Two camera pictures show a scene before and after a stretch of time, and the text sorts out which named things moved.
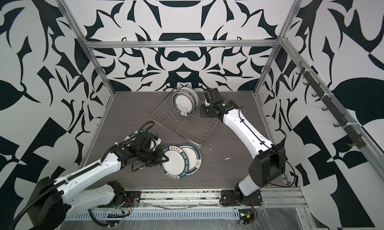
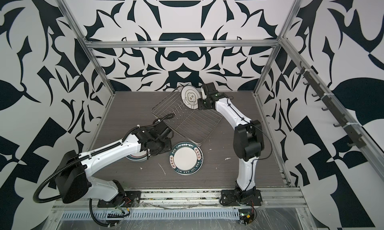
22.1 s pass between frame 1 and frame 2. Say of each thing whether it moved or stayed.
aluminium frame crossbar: stayed
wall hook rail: stayed
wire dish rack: stayed
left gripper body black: moved
